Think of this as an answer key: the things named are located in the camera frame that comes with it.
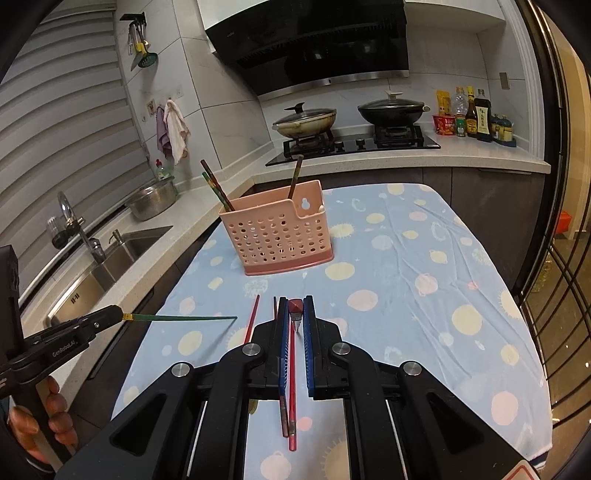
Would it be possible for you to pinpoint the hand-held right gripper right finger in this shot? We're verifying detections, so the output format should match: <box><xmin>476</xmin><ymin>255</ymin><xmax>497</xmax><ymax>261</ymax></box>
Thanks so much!
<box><xmin>303</xmin><ymin>295</ymin><xmax>528</xmax><ymax>480</ymax></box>

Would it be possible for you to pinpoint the purple hanging towel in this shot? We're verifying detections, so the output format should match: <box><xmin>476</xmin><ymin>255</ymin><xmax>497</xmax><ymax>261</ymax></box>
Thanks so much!
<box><xmin>156</xmin><ymin>106</ymin><xmax>171</xmax><ymax>158</ymax></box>

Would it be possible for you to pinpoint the dark brown chopstick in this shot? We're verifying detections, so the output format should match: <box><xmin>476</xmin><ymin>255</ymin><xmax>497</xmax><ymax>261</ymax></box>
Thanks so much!
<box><xmin>288</xmin><ymin>155</ymin><xmax>304</xmax><ymax>200</ymax></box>

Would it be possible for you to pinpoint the black range hood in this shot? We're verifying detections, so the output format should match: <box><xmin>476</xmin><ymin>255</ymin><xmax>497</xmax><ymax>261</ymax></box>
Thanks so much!
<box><xmin>198</xmin><ymin>0</ymin><xmax>411</xmax><ymax>96</ymax></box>

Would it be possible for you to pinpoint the stainless steel bowl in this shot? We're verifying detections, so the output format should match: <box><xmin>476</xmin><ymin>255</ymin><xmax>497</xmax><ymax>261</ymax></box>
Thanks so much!
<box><xmin>124</xmin><ymin>180</ymin><xmax>178</xmax><ymax>221</ymax></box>

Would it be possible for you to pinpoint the stainless steel sink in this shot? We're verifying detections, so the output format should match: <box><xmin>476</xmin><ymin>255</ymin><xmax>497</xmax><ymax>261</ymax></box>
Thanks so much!
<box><xmin>44</xmin><ymin>225</ymin><xmax>174</xmax><ymax>328</ymax></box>

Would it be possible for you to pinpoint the beige wok with glass lid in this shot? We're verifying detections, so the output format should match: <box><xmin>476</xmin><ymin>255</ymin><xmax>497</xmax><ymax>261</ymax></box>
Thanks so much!
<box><xmin>271</xmin><ymin>102</ymin><xmax>338</xmax><ymax>139</ymax></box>

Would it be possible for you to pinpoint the brown sauce bottle yellow cap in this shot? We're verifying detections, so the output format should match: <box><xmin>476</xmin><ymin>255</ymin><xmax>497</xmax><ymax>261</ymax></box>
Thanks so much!
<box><xmin>465</xmin><ymin>86</ymin><xmax>478</xmax><ymax>138</ymax></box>

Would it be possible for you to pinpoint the black-framed glass door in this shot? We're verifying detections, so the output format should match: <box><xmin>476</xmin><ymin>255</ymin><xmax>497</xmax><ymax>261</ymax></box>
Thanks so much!
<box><xmin>512</xmin><ymin>0</ymin><xmax>591</xmax><ymax>462</ymax></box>

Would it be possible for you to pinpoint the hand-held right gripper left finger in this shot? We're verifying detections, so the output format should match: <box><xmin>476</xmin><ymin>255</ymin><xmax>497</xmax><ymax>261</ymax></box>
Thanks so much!
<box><xmin>55</xmin><ymin>295</ymin><xmax>291</xmax><ymax>480</ymax></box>

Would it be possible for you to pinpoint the person's left hand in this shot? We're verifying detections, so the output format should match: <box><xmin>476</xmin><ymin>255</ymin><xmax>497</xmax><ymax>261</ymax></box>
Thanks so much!
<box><xmin>8</xmin><ymin>375</ymin><xmax>78</xmax><ymax>464</ymax></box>

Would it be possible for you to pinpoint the chrome kitchen faucet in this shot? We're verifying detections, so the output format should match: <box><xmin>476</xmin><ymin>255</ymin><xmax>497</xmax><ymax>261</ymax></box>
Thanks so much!
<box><xmin>46</xmin><ymin>191</ymin><xmax>106</xmax><ymax>265</ymax></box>

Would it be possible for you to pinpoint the dark soy sauce bottle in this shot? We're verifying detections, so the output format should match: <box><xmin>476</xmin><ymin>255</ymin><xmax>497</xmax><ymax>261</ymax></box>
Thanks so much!
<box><xmin>475</xmin><ymin>89</ymin><xmax>493</xmax><ymax>142</ymax></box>

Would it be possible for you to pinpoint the white window blind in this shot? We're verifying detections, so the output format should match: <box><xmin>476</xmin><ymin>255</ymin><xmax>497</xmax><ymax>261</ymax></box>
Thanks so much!
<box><xmin>0</xmin><ymin>9</ymin><xmax>160</xmax><ymax>296</ymax></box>

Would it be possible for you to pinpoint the pink perforated utensil holder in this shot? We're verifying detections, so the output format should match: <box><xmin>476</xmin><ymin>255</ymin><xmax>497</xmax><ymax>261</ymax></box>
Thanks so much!
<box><xmin>219</xmin><ymin>180</ymin><xmax>334</xmax><ymax>277</ymax></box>

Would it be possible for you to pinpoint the black wok with glass lid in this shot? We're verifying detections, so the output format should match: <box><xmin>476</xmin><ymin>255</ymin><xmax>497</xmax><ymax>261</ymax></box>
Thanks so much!
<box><xmin>357</xmin><ymin>90</ymin><xmax>431</xmax><ymax>126</ymax></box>

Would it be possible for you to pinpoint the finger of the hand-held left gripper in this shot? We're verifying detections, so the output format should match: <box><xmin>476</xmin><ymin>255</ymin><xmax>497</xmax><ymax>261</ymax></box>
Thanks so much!
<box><xmin>85</xmin><ymin>314</ymin><xmax>126</xmax><ymax>341</ymax></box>
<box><xmin>44</xmin><ymin>305</ymin><xmax>126</xmax><ymax>331</ymax></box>

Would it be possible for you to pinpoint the green hanging skimmer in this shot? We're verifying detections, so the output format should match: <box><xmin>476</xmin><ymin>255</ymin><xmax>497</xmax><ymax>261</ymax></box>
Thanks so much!
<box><xmin>137</xmin><ymin>39</ymin><xmax>158</xmax><ymax>69</ymax></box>

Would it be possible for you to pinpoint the red chopstick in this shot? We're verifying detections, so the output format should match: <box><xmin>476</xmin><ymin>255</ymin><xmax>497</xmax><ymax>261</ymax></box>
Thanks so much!
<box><xmin>287</xmin><ymin>299</ymin><xmax>304</xmax><ymax>452</ymax></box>
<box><xmin>244</xmin><ymin>295</ymin><xmax>260</xmax><ymax>343</ymax></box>

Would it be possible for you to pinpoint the black gas stove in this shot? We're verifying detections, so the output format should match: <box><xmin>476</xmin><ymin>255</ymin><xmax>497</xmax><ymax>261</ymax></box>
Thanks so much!
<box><xmin>265</xmin><ymin>124</ymin><xmax>441</xmax><ymax>167</ymax></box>

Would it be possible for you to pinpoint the blue printed tablecloth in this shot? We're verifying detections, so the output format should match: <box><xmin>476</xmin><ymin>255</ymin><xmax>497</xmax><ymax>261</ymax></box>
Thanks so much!
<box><xmin>111</xmin><ymin>184</ymin><xmax>554</xmax><ymax>480</ymax></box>

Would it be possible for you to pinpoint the white hanging towel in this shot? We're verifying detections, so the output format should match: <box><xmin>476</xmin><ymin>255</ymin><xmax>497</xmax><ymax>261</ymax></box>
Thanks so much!
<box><xmin>164</xmin><ymin>99</ymin><xmax>191</xmax><ymax>165</ymax></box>

